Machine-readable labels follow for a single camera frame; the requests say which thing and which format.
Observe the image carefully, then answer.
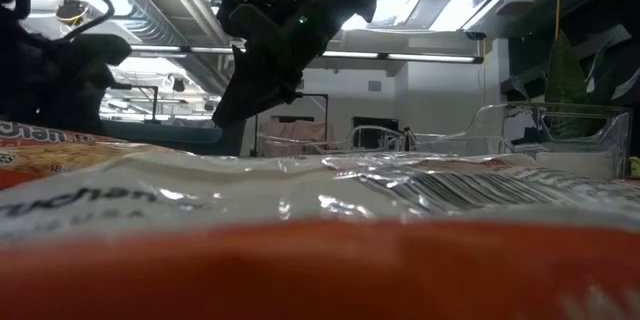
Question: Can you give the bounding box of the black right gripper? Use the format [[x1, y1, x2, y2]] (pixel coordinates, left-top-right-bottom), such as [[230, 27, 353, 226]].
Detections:
[[212, 0, 419, 126]]

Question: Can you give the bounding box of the orange ramen packet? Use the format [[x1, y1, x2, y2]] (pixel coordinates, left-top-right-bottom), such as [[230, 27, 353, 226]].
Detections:
[[0, 119, 194, 192], [0, 152, 640, 320]]

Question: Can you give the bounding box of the pink cloth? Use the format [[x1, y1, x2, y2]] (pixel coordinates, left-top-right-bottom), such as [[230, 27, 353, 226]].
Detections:
[[259, 118, 337, 157]]

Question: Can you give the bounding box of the blue-grey plastic bin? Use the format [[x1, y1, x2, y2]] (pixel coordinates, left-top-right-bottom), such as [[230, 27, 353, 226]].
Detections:
[[102, 118, 246, 157]]

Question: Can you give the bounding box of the clear plastic bin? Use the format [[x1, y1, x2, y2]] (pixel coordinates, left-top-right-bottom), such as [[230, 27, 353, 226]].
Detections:
[[414, 102, 632, 180], [254, 124, 417, 157]]

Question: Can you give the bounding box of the black monitor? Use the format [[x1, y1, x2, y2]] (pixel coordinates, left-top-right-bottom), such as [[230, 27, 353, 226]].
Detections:
[[352, 116, 401, 150]]

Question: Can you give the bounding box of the long ceiling light strip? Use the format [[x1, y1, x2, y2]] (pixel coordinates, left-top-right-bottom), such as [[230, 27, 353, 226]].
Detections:
[[129, 43, 485, 65]]

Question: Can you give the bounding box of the green artificial plant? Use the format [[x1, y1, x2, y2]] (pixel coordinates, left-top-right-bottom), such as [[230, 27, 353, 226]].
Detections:
[[543, 29, 640, 139]]

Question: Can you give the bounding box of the black background frame stand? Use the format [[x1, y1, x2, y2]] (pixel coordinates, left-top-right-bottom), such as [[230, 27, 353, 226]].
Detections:
[[254, 91, 331, 157], [107, 83, 160, 122]]

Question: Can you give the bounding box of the silver ventilation duct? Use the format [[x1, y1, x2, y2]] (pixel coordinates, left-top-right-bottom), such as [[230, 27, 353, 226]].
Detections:
[[44, 0, 234, 96]]

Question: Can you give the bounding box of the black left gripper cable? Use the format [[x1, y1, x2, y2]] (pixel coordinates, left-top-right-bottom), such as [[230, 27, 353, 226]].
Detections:
[[38, 0, 117, 41]]

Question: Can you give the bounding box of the black ceiling cable reel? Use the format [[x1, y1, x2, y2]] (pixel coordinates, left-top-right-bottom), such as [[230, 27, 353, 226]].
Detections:
[[54, 0, 91, 26]]

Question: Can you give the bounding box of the yellow hanging cable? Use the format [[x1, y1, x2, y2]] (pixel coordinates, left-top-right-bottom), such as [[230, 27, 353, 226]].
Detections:
[[553, 0, 563, 44]]

